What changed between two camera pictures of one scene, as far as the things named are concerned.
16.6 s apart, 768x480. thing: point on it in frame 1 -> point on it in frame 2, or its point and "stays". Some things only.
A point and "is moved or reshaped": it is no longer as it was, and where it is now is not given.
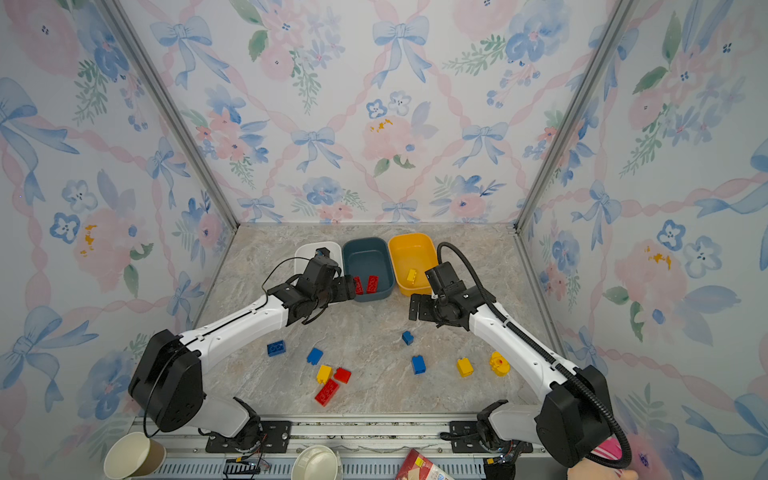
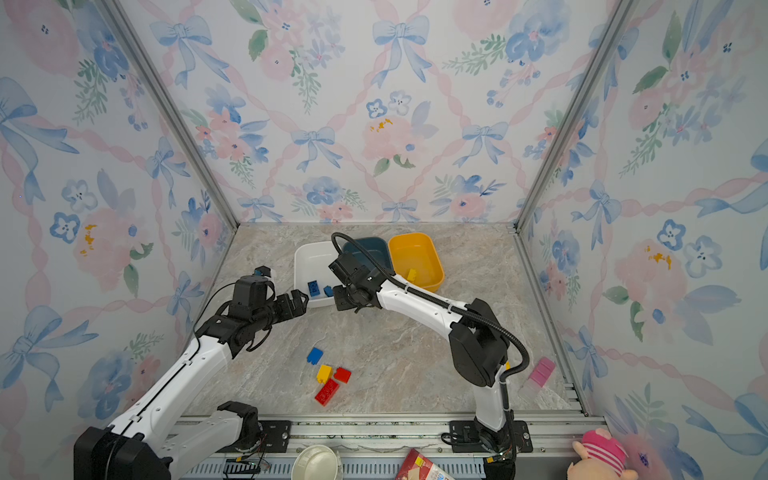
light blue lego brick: x=314 y=356 stays
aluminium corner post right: x=619 y=17 stays
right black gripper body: x=430 y=310 -> x=345 y=299
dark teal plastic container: x=369 y=256 stays
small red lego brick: x=342 y=375 stays
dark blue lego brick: x=276 y=348 is moved or reshaped
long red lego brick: x=327 y=392 stays
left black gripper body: x=341 y=290 -> x=279 y=310
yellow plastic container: x=412 y=255 stays
